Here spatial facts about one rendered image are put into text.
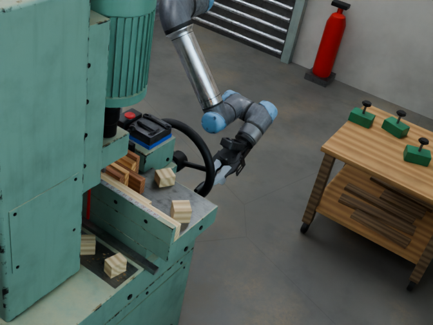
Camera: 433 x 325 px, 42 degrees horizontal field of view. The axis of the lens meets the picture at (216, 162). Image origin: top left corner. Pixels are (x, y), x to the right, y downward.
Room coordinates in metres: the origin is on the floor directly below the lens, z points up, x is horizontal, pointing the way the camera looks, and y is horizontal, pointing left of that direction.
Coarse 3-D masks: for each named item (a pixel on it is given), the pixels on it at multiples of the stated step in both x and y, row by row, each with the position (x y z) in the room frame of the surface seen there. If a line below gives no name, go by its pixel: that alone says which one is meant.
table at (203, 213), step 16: (144, 176) 1.24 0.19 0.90; (144, 192) 1.17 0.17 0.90; (160, 192) 1.18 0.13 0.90; (176, 192) 1.20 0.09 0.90; (192, 192) 1.21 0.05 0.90; (96, 208) 1.11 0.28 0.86; (112, 208) 1.08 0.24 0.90; (160, 208) 1.12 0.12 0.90; (192, 208) 1.14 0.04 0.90; (208, 208) 1.16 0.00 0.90; (112, 224) 1.08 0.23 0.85; (128, 224) 1.05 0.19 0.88; (192, 224) 1.08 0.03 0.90; (208, 224) 1.15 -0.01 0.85; (144, 240) 1.03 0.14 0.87; (160, 240) 1.01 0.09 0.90; (176, 240) 1.02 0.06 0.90; (192, 240) 1.09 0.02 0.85; (160, 256) 1.00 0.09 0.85
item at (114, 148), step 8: (120, 128) 1.19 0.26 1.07; (120, 136) 1.16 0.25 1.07; (128, 136) 1.18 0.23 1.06; (104, 144) 1.11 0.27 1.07; (112, 144) 1.13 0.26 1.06; (120, 144) 1.16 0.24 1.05; (104, 152) 1.11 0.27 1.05; (112, 152) 1.13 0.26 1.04; (120, 152) 1.16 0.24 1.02; (104, 160) 1.11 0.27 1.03; (112, 160) 1.13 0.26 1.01
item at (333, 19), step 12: (336, 0) 4.00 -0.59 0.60; (336, 12) 3.96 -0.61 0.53; (336, 24) 3.90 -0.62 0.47; (324, 36) 3.92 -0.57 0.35; (336, 36) 3.89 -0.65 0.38; (324, 48) 3.90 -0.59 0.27; (336, 48) 3.91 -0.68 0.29; (324, 60) 3.89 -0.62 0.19; (312, 72) 3.94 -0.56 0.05; (324, 72) 3.89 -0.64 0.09; (324, 84) 3.85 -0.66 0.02
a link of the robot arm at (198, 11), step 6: (198, 0) 1.79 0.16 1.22; (204, 0) 1.82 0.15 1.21; (210, 0) 1.85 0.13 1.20; (156, 6) 1.86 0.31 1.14; (198, 6) 1.78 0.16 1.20; (204, 6) 1.82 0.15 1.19; (210, 6) 1.86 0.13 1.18; (156, 12) 1.87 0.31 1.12; (198, 12) 1.80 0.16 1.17; (204, 12) 1.87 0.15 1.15; (156, 18) 1.88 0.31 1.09
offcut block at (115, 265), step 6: (108, 258) 0.97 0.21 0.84; (114, 258) 0.97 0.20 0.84; (120, 258) 0.98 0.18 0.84; (108, 264) 0.95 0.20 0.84; (114, 264) 0.95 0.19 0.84; (120, 264) 0.96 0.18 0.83; (108, 270) 0.95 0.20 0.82; (114, 270) 0.95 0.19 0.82; (120, 270) 0.96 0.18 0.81; (114, 276) 0.95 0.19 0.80
